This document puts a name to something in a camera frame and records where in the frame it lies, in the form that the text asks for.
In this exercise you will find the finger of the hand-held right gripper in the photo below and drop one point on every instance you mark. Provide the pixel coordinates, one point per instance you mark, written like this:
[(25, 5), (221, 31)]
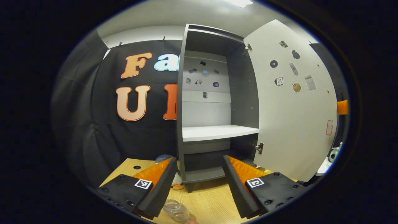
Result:
[(342, 107)]

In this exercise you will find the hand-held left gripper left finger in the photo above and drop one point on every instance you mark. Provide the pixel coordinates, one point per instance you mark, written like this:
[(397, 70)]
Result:
[(161, 189)]

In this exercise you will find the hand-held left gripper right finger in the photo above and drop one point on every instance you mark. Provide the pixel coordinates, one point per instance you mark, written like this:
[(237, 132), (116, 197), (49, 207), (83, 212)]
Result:
[(239, 193)]

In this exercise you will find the clear plastic bottle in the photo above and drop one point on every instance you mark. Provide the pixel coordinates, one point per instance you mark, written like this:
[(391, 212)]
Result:
[(175, 210)]

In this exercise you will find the brown round coaster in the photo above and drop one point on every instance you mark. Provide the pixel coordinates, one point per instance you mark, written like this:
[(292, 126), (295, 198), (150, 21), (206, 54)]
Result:
[(192, 217)]

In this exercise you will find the white cabinet door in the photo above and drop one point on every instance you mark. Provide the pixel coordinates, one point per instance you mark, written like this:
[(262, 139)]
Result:
[(289, 130)]

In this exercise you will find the metal door hinge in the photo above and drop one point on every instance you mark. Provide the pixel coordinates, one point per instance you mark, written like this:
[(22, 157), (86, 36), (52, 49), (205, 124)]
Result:
[(260, 148), (248, 47)]

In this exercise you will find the white cabinet shelf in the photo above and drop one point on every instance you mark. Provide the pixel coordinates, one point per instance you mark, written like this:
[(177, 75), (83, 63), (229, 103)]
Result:
[(214, 133)]

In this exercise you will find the round teal object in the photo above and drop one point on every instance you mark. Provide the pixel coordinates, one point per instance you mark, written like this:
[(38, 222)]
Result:
[(334, 154)]

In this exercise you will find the white side table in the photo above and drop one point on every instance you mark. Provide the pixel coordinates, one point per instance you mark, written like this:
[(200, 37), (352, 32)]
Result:
[(324, 168)]

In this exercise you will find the black backdrop cloth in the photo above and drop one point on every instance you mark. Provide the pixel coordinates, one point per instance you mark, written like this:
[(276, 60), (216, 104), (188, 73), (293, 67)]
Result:
[(102, 146)]

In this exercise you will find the wide ceiling light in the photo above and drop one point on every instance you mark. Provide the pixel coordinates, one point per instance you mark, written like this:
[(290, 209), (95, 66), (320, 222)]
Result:
[(239, 2)]

